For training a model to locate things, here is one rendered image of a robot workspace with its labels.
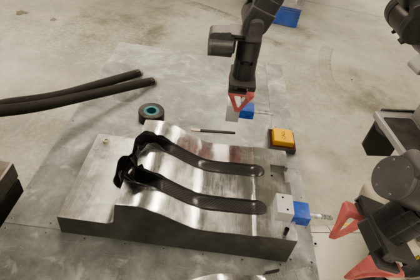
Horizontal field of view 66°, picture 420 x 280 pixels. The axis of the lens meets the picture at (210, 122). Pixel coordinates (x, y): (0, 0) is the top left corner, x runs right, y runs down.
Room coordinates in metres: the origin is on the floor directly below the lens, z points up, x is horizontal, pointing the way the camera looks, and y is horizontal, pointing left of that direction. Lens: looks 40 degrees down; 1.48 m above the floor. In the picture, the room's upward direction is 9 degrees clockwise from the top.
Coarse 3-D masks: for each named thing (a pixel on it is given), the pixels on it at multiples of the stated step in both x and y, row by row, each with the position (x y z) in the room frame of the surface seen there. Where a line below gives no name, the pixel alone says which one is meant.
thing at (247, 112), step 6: (228, 96) 0.75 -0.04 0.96; (234, 96) 0.75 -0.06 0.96; (228, 102) 0.72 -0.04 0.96; (240, 102) 0.72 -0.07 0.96; (228, 108) 0.70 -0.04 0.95; (246, 108) 0.72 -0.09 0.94; (252, 108) 0.72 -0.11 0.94; (228, 114) 0.70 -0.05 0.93; (234, 114) 0.70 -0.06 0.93; (240, 114) 0.71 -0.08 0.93; (246, 114) 0.71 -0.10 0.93; (252, 114) 0.71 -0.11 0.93; (264, 114) 0.73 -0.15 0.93; (270, 114) 0.72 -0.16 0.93; (228, 120) 0.70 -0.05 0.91; (234, 120) 0.70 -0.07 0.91
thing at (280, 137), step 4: (276, 128) 0.78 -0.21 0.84; (272, 132) 0.77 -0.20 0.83; (276, 132) 0.76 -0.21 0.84; (280, 132) 0.77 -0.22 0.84; (284, 132) 0.77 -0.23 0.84; (288, 132) 0.77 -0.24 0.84; (272, 136) 0.76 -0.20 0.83; (276, 136) 0.75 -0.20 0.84; (280, 136) 0.75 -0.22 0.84; (284, 136) 0.75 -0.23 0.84; (288, 136) 0.75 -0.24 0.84; (292, 136) 0.76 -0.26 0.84; (272, 140) 0.74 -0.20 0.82; (276, 140) 0.73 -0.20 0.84; (280, 140) 0.73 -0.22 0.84; (284, 140) 0.73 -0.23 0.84; (288, 140) 0.74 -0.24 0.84; (292, 140) 0.74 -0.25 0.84; (276, 144) 0.73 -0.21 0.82; (280, 144) 0.73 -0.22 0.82; (284, 144) 0.73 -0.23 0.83; (288, 144) 0.73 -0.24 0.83; (292, 144) 0.73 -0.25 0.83
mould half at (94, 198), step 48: (96, 144) 0.58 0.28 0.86; (192, 144) 0.59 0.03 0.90; (96, 192) 0.44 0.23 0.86; (144, 192) 0.40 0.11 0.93; (240, 192) 0.47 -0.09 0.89; (288, 192) 0.49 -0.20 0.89; (144, 240) 0.37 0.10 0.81; (192, 240) 0.37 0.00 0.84; (240, 240) 0.37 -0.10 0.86; (288, 240) 0.37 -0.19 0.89
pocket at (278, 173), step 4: (272, 168) 0.57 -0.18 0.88; (276, 168) 0.57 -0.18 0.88; (280, 168) 0.57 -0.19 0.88; (284, 168) 0.57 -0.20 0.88; (272, 172) 0.57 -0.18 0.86; (276, 172) 0.57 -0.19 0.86; (280, 172) 0.57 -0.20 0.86; (284, 172) 0.57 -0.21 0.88; (272, 176) 0.56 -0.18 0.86; (276, 176) 0.56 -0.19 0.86; (280, 176) 0.56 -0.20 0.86; (284, 176) 0.55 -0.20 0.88; (272, 180) 0.55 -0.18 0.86; (276, 180) 0.55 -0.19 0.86; (280, 180) 0.55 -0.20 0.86; (284, 180) 0.54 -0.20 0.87
